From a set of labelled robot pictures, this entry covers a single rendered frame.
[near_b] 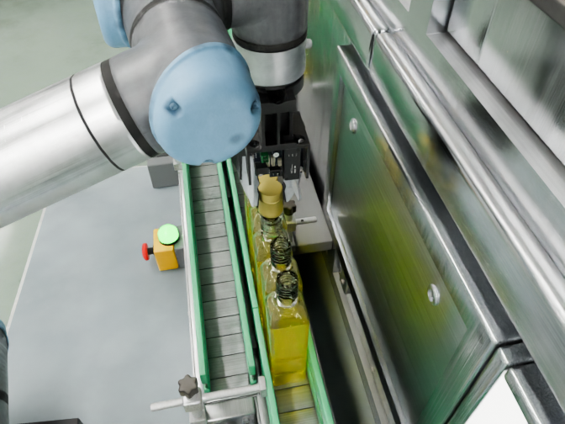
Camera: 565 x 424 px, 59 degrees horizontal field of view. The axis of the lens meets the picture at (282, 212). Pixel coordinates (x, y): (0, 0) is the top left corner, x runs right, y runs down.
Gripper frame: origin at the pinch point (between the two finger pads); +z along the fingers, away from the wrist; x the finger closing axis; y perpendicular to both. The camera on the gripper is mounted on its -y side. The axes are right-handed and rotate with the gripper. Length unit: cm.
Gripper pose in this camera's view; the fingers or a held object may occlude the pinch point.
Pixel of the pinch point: (270, 192)
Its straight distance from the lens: 68.7
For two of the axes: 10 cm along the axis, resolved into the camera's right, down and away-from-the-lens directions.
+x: 9.9, -1.3, 1.2
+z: 0.0, 6.8, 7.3
